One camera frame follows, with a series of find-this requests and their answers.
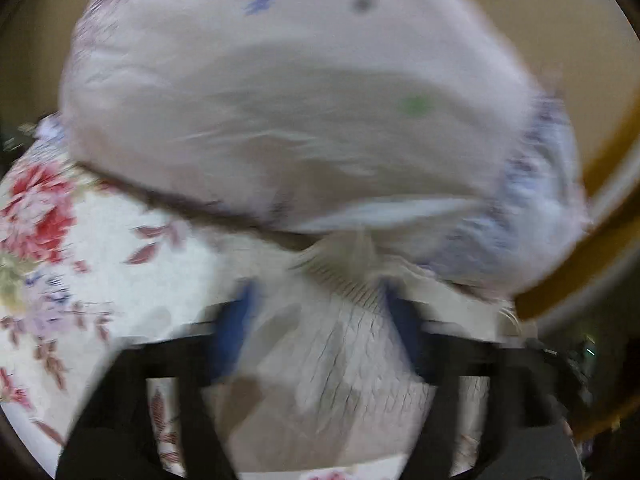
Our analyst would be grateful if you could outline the grey knit garment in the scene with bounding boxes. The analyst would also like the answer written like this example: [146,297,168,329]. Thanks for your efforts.
[208,233,520,472]

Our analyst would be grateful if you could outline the white floral bedspread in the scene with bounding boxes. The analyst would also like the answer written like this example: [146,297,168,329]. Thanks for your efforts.
[1,116,411,479]

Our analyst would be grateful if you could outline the lilac floral pillow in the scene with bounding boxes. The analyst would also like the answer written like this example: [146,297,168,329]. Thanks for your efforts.
[60,0,587,296]

